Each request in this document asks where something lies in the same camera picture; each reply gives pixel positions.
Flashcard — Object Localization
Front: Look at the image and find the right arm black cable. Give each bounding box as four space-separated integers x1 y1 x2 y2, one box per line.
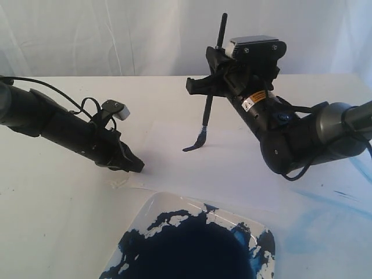
281 100 372 183

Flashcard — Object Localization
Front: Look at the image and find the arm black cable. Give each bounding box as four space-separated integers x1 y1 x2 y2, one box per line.
0 75 117 131
281 100 372 183

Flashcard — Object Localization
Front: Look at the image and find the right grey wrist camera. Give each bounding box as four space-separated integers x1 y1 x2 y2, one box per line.
225 35 287 61

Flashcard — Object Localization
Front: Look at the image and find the white paper sheet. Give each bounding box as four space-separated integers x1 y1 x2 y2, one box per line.
130 122 280 212

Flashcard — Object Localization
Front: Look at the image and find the black paintbrush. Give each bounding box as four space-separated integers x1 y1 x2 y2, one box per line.
183 13 228 152

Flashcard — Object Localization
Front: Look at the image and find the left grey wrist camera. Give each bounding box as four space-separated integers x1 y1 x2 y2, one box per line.
101 99 130 121

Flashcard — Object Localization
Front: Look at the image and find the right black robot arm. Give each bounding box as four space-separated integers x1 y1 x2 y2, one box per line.
186 42 371 178

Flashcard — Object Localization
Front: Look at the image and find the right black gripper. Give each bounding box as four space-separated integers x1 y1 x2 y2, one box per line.
186 46 291 137

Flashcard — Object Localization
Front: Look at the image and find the white square paint plate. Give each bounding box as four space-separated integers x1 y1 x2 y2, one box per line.
101 192 276 278

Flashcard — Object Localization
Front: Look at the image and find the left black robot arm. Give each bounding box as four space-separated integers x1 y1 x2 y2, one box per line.
1 83 145 173

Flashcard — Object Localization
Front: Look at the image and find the white backdrop curtain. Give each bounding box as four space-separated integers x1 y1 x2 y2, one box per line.
1 1 371 83

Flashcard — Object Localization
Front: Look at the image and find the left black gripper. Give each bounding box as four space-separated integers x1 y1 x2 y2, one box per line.
75 121 145 173

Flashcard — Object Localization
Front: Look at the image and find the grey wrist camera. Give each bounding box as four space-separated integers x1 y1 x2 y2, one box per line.
101 99 130 121
225 35 287 61

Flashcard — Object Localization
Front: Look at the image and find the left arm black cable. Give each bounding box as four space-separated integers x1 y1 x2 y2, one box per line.
0 75 117 131

